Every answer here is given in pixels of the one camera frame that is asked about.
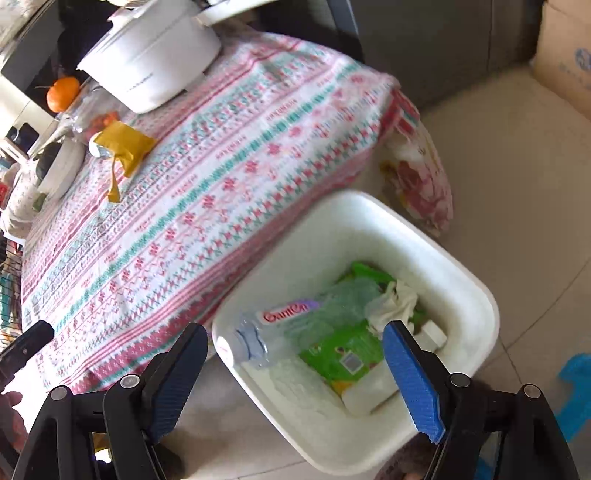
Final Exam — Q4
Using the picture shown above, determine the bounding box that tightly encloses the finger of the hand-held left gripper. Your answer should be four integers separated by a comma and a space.
0, 320, 55, 384

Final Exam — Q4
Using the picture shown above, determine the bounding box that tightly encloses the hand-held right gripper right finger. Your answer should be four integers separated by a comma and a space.
382, 320, 581, 480

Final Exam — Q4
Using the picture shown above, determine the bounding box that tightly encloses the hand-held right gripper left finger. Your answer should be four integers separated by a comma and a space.
14, 322, 209, 480

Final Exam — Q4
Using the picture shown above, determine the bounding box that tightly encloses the white box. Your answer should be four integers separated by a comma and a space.
342, 355, 400, 416

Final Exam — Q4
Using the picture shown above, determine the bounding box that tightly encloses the small white block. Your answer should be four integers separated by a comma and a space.
416, 319, 448, 352

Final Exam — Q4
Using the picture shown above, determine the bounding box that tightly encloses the green snack packet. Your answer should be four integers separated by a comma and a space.
299, 261, 428, 384

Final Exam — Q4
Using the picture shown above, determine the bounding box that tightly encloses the white tissue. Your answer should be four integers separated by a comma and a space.
365, 279, 421, 333

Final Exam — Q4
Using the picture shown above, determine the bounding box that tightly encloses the clear plastic bottle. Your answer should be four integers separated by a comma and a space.
216, 277, 393, 370

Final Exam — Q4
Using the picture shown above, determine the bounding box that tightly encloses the white trash bin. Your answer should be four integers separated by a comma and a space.
211, 190, 501, 476

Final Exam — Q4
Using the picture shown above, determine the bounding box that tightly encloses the person's left hand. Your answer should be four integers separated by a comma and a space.
0, 390, 29, 455

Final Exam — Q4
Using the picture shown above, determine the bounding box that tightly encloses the blue plastic stool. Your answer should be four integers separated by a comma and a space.
475, 353, 591, 480

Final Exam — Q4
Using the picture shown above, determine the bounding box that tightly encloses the floral cloth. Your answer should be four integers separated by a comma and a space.
379, 90, 455, 238

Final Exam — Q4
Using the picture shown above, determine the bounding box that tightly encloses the yellow pouch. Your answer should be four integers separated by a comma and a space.
95, 121, 158, 204

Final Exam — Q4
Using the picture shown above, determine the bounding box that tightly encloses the clear glass jar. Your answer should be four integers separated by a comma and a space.
65, 85, 125, 139

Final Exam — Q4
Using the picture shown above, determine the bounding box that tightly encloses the patterned tablecloth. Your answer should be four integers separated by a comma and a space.
21, 23, 421, 393

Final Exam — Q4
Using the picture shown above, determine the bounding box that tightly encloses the orange tangerine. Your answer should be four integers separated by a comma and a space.
46, 76, 81, 112

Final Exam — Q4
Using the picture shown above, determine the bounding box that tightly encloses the black oven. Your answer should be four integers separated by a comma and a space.
0, 0, 112, 93

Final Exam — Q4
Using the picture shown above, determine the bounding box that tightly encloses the white electric pot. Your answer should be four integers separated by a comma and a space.
76, 0, 264, 114

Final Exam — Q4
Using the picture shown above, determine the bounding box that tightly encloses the grey refrigerator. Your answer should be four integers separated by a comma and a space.
256, 0, 550, 88

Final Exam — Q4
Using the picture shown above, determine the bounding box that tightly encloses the plain cardboard box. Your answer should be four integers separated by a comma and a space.
531, 0, 591, 121

